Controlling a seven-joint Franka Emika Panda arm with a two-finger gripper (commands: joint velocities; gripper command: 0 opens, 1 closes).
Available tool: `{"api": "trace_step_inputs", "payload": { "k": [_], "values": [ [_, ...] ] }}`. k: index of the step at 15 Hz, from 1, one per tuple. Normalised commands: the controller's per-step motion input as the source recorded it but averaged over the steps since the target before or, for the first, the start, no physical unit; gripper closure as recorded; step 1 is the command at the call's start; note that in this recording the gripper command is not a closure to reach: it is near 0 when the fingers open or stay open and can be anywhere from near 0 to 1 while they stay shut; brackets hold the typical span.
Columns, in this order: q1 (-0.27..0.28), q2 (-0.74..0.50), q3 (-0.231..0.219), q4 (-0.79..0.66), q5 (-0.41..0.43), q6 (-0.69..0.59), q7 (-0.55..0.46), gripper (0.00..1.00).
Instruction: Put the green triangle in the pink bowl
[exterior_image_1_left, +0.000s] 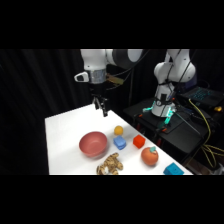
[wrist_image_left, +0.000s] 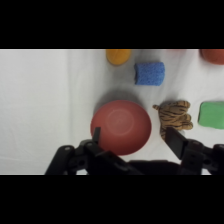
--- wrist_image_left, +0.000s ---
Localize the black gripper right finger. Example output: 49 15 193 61
164 125 214 176

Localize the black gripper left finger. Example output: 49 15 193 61
83 126 141 176

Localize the green foam triangle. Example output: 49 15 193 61
198 101 224 130

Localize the pink bowl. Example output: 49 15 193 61
90 99 153 157

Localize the striped tiger plush toy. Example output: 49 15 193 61
152 100 194 141

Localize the blue foam cylinder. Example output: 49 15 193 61
133 61 166 87

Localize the red foam block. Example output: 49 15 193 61
199 49 224 66

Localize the orange round object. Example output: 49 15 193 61
105 49 133 66

